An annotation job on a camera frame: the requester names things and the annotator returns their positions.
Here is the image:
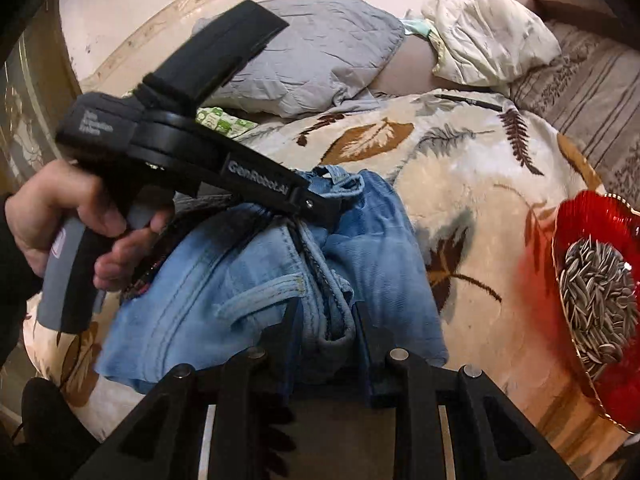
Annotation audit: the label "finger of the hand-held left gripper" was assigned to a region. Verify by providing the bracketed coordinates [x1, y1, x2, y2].
[290, 184, 348, 228]

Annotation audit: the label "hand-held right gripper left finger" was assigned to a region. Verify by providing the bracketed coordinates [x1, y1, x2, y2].
[70, 301, 306, 480]

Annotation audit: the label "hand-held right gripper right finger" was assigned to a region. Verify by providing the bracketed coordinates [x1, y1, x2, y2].
[355, 304, 576, 480]

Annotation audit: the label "blue denim pants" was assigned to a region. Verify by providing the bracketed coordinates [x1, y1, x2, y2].
[95, 164, 449, 402]

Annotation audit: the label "person's left forearm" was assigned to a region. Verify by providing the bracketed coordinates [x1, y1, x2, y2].
[0, 192, 47, 367]

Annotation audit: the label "person's left hand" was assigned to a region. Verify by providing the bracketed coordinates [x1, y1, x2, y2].
[9, 159, 176, 293]

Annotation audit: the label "green floral cloth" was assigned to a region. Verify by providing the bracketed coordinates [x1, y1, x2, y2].
[196, 106, 259, 140]

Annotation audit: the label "floral panel cabinet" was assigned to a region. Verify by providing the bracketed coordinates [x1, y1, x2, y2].
[0, 7, 83, 198]

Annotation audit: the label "grey quilted pillow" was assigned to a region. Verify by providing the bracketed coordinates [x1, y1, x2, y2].
[192, 0, 407, 120]

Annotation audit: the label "leaf print blanket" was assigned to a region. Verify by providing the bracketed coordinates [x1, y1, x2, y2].
[22, 89, 632, 480]

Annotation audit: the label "pink pillow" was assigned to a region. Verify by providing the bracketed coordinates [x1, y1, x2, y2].
[375, 35, 442, 97]

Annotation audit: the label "black pen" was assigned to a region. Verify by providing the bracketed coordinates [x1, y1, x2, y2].
[434, 92, 503, 112]

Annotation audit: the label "small teal item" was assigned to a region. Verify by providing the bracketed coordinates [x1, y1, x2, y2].
[402, 16, 442, 41]

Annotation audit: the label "pile of sunflower seeds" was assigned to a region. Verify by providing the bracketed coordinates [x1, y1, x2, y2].
[559, 237, 638, 382]

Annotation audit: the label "white crumpled cloth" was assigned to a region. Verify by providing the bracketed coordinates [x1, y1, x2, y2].
[421, 0, 562, 95]

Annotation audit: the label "red glass bowl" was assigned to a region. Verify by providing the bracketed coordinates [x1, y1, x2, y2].
[551, 191, 640, 435]

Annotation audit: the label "striped bed sheet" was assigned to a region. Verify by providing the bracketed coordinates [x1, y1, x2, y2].
[510, 20, 640, 211]

